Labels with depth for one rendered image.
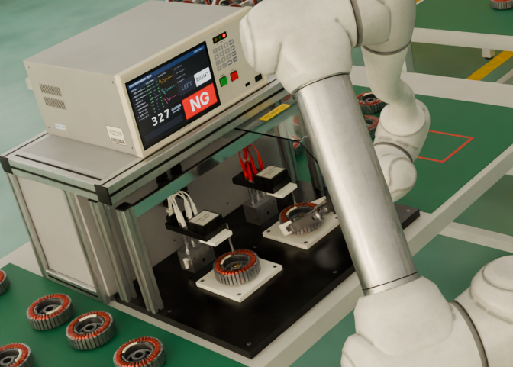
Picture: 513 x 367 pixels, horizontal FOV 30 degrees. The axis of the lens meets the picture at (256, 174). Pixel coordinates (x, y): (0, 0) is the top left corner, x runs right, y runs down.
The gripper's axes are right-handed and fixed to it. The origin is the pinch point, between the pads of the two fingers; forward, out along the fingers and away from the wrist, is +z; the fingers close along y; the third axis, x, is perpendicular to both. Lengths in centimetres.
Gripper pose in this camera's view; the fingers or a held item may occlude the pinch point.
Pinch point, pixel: (301, 217)
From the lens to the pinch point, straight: 243.6
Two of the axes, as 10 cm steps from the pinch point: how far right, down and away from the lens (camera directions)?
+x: 5.3, 8.5, 0.4
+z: -5.1, 2.8, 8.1
